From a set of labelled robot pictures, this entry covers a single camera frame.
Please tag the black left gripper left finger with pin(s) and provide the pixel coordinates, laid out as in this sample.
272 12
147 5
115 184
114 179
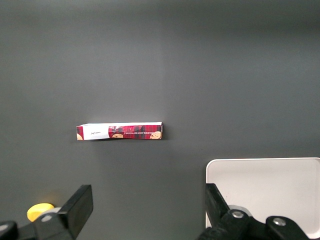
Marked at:
77 207

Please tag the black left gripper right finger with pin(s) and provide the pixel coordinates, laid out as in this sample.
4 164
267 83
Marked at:
216 207

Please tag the red tartan cookie box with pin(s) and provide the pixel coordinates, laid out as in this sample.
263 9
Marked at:
135 132

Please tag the white rectangular tray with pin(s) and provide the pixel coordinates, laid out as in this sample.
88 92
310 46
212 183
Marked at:
270 185

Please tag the yellow round object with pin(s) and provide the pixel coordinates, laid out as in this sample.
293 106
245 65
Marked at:
37 209

